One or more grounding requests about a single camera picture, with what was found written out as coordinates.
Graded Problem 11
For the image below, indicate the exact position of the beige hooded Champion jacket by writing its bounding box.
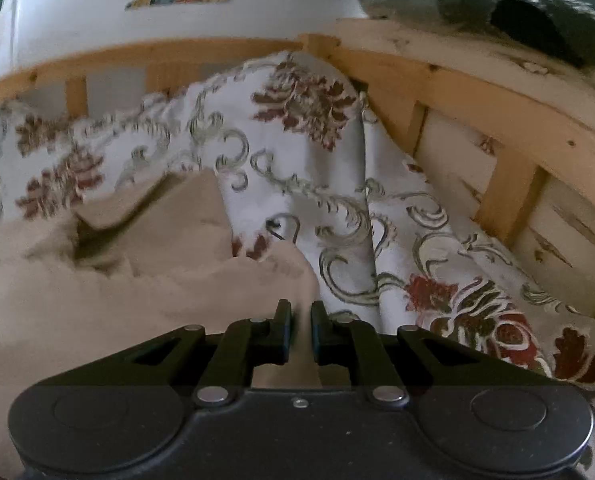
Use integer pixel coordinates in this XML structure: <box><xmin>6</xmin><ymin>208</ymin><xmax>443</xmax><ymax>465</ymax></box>
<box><xmin>0</xmin><ymin>171</ymin><xmax>319</xmax><ymax>479</ymax></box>

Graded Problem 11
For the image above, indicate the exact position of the floral patterned bed cover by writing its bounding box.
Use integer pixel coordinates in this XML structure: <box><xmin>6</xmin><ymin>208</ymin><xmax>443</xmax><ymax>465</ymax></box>
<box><xmin>0</xmin><ymin>52</ymin><xmax>595</xmax><ymax>479</ymax></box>

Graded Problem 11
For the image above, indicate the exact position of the wooden bed frame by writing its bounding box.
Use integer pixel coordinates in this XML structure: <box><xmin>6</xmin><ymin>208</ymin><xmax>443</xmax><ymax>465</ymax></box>
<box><xmin>0</xmin><ymin>18</ymin><xmax>595</xmax><ymax>315</ymax></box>

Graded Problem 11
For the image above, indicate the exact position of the white wall pipe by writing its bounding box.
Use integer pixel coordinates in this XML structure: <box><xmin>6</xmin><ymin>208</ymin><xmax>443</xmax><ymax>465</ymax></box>
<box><xmin>8</xmin><ymin>0</ymin><xmax>20</xmax><ymax>72</ymax></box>

